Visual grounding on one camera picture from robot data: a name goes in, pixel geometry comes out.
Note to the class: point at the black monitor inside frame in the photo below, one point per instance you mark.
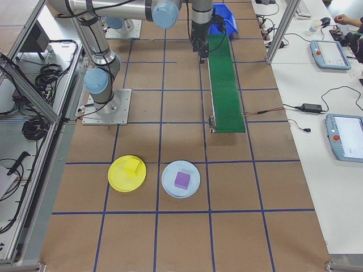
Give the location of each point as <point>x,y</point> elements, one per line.
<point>35,37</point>

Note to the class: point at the small white bottle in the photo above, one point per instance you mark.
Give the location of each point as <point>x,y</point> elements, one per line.
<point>50,48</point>

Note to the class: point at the V-shaped metal bar frame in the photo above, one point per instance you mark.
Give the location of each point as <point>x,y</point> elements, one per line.
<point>31,93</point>

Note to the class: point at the white paper cup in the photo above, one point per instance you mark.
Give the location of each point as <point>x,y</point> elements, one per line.
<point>314,26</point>

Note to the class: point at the yellow foam block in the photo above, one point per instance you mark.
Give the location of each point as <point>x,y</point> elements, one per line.
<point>131,165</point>

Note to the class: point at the blue plastic storage bin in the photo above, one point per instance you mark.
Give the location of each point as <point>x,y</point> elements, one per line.
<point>231,22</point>

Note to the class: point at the bystander dark shirt torso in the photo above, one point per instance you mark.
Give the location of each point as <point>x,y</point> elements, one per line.
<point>354,45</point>

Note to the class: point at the power strip with plugs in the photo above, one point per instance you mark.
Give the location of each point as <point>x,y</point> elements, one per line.
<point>264,28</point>

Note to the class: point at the bystander bare forearm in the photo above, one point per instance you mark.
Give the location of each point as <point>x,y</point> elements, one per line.
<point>356,25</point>

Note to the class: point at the aluminium corner bar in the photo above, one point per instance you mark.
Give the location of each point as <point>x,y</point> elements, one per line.
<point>343,265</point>
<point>22,267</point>

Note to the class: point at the black power adapter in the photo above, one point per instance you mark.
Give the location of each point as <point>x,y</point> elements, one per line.
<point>312,107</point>

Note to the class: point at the blue grey teach pendant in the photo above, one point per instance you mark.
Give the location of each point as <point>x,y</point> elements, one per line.
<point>346,137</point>
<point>330,54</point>

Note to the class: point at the white paper sheet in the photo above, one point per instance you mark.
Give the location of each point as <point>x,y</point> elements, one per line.
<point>5,181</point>

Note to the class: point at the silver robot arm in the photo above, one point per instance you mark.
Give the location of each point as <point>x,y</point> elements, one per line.
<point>96,42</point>
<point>116,22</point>

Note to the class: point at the white keyboard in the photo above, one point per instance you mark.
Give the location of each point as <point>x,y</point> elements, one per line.
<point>303,10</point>

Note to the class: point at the bystander bare hand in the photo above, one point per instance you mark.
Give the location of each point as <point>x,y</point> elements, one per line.
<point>341,20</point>

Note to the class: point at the black electronics box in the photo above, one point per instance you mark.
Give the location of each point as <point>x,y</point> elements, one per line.
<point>337,31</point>

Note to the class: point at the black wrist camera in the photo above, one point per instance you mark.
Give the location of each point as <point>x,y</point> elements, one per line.
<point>219,24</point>

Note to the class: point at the yellow plastic plate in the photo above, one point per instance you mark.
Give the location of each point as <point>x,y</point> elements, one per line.
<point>119,178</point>

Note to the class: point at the purple foam block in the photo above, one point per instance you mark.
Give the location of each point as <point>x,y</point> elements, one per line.
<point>182,180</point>

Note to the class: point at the black computer mouse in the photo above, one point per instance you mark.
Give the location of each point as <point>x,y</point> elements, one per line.
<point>325,20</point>

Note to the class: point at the light blue plastic plate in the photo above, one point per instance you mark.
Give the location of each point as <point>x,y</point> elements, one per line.
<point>168,175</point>

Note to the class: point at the black handheld tool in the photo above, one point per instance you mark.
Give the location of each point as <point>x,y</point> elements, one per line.
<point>18,161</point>

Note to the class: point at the green conveyor belt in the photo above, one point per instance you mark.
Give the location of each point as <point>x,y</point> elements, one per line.
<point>227,93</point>

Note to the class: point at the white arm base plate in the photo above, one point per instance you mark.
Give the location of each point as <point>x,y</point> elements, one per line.
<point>122,113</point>
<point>136,32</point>

